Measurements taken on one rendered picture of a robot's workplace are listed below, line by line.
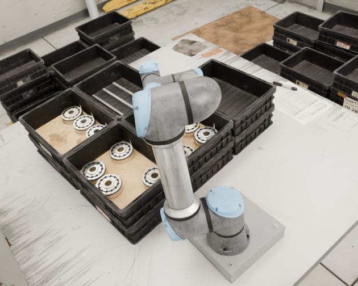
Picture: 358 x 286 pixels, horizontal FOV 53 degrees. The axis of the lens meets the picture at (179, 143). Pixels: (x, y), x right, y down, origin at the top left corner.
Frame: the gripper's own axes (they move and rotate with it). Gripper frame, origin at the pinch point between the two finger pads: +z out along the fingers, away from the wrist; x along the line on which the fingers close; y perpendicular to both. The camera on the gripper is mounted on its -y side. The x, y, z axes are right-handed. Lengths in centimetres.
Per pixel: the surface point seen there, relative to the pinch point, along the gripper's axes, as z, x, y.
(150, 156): 1.6, 9.9, 6.2
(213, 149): 0.8, 9.1, -19.9
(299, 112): 12, -29, -63
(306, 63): 32, -123, -90
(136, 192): 5.7, 26.7, 10.7
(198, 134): -0.7, -0.2, -13.8
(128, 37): 17, -169, 47
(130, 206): -2.3, 41.3, 9.2
